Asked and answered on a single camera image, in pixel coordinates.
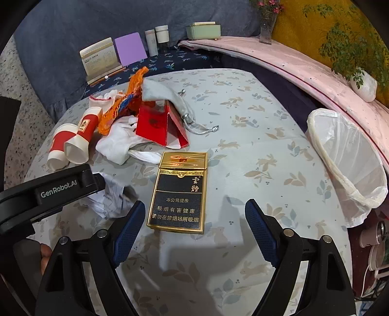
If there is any red and white paper cup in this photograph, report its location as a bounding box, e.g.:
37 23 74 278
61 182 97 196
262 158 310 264
64 107 103 165
48 123 80 171

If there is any yellow patterned cloth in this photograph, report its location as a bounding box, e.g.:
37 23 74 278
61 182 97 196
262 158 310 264
272 0 389 104

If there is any white paper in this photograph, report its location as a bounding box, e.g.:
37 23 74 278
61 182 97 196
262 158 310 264
87 172 137 219

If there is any gold and black cigarette box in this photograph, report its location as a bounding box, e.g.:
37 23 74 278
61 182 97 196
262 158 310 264
147 151 209 234

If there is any grey drawstring pouch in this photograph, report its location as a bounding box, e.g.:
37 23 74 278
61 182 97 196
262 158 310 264
142 79 219 134

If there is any person's left hand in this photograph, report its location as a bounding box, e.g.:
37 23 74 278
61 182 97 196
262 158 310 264
40 243 53 265

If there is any white tissue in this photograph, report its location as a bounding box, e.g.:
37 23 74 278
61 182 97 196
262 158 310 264
89 89 161 166

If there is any white tube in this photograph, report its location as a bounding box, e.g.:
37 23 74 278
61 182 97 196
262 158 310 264
145 29 159 57

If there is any grey-blue backdrop cloth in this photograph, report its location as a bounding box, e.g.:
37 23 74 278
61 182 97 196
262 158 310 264
14 0 262 122

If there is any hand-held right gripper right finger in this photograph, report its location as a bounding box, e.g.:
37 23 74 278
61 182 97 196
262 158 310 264
245 199 356 316

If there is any light floral tablecloth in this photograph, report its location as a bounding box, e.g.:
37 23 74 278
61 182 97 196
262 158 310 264
23 68 353 316

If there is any orange plastic wrapper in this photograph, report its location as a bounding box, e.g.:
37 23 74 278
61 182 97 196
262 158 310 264
97 67 149 136

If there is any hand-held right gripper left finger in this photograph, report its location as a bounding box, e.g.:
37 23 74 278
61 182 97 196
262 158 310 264
36 201 146 316

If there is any mint green box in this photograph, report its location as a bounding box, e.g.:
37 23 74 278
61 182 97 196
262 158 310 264
186 21 222 41

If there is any trash bin with white liner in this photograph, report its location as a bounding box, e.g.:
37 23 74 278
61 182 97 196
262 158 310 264
307 108 389 228

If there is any dark blue floral cloth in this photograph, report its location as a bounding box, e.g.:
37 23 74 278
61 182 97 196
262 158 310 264
87 47 222 98

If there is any dark purple cloth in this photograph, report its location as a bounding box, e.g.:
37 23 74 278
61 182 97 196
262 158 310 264
213 55 323 134

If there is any dark bottle with white cap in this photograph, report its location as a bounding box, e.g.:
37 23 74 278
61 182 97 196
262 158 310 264
155 25 170 54

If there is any green plant in white pot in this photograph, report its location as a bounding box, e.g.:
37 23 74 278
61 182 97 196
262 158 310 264
302 1 389 102

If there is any red cardboard box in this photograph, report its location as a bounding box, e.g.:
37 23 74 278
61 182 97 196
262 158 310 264
135 100 189 149

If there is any purple card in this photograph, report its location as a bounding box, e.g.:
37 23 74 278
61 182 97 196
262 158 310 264
115 32 148 67

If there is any pink cloth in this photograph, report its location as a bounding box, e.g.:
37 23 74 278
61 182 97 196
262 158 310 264
178 36 389 171

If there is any glass vase with pink flowers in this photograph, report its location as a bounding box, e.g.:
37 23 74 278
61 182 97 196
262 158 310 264
249 0 284 45

